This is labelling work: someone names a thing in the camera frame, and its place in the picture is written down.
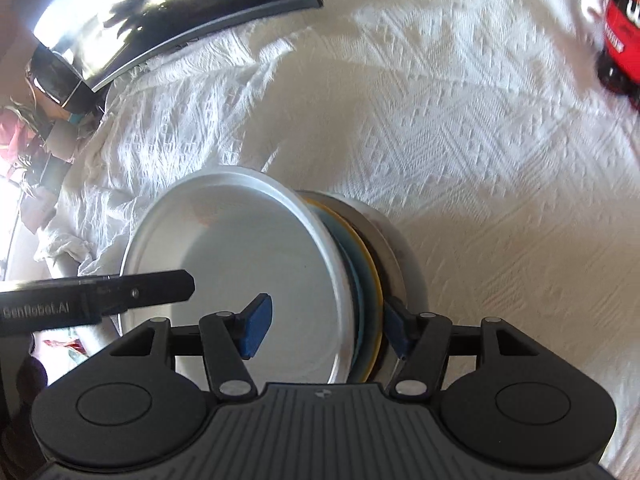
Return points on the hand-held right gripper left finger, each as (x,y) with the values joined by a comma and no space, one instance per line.
(257,325)

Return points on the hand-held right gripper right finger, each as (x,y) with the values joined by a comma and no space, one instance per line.
(397,330)

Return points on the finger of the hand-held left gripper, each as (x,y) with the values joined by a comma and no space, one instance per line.
(155,290)

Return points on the white plastic bowl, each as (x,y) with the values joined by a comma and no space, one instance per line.
(240,260)

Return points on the stainless steel bowl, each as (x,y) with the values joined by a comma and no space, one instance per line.
(400,260)

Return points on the person's left hand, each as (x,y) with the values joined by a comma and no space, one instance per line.
(27,390)

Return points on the pink cloth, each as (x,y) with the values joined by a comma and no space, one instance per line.
(20,140)

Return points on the white woven tablecloth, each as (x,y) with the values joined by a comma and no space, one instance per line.
(475,160)

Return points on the black screen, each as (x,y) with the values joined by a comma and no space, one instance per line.
(60,82)

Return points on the curved computer monitor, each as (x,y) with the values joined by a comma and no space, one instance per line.
(165,10)

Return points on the red toy figure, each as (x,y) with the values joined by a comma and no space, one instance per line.
(617,30)

